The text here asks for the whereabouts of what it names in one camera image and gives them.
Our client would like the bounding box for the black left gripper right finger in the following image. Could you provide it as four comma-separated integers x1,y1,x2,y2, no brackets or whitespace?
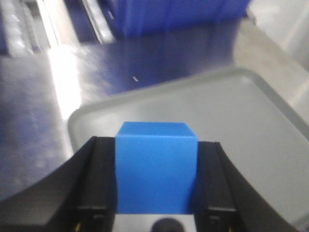
192,142,296,232

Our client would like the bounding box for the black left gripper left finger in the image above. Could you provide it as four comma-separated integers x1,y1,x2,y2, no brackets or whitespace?
0,136,117,232

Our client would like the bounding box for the blue cube block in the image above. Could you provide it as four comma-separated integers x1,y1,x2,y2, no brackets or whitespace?
115,122,198,215

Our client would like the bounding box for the grey rectangular tray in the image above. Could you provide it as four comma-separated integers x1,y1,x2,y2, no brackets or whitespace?
68,69,309,231

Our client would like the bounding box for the blue plastic bin right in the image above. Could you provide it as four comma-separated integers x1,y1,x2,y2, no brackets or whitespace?
104,0,250,38

